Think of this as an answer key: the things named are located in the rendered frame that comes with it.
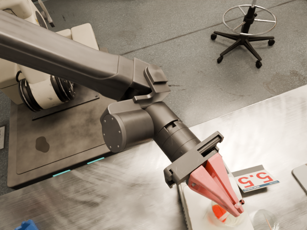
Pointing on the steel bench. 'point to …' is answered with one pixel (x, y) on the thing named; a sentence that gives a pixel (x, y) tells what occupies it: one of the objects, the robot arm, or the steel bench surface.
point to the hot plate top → (197, 222)
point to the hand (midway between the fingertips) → (235, 209)
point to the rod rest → (27, 226)
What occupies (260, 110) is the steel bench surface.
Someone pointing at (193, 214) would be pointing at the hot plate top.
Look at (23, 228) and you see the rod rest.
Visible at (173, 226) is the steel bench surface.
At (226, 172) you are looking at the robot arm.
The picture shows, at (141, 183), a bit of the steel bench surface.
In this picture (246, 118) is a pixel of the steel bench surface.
